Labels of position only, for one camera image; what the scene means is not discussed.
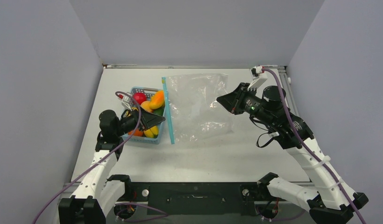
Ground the red apple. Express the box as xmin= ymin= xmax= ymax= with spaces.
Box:
xmin=133 ymin=92 xmax=147 ymax=105

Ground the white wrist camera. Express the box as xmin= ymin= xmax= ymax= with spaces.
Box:
xmin=248 ymin=66 xmax=268 ymax=91
xmin=118 ymin=93 xmax=132 ymax=109

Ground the green lime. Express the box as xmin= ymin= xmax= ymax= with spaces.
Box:
xmin=153 ymin=107 xmax=164 ymax=116

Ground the clear zip top bag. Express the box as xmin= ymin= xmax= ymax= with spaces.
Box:
xmin=162 ymin=73 xmax=233 ymax=144

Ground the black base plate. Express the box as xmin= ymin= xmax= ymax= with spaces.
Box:
xmin=122 ymin=182 xmax=263 ymax=216

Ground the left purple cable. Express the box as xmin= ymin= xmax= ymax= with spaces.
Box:
xmin=32 ymin=91 xmax=142 ymax=224

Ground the purple cable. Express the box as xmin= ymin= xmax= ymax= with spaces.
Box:
xmin=261 ymin=67 xmax=367 ymax=224
xmin=32 ymin=91 xmax=142 ymax=224

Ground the yellow banana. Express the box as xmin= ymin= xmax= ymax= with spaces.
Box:
xmin=143 ymin=126 xmax=159 ymax=139

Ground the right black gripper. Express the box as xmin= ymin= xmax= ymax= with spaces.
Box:
xmin=217 ymin=82 xmax=275 ymax=126

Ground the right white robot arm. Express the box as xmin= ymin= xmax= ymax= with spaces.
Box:
xmin=217 ymin=83 xmax=368 ymax=224

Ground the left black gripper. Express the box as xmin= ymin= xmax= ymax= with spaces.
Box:
xmin=114 ymin=104 xmax=165 ymax=137

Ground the blue plastic basket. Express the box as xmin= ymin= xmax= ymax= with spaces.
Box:
xmin=122 ymin=87 xmax=165 ymax=144

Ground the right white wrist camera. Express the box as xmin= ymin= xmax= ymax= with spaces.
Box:
xmin=248 ymin=66 xmax=268 ymax=91

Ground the peach fruit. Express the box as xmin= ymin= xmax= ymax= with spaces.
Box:
xmin=140 ymin=100 xmax=154 ymax=113

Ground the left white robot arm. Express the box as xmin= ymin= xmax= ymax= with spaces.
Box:
xmin=58 ymin=109 xmax=165 ymax=224

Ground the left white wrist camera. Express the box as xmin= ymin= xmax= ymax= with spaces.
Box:
xmin=118 ymin=93 xmax=132 ymax=109

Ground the orange yellow mango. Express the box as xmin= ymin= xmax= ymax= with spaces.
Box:
xmin=149 ymin=90 xmax=165 ymax=110

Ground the orange fruit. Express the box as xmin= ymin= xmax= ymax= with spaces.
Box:
xmin=128 ymin=129 xmax=144 ymax=137

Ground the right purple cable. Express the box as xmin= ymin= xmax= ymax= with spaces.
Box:
xmin=261 ymin=67 xmax=367 ymax=224

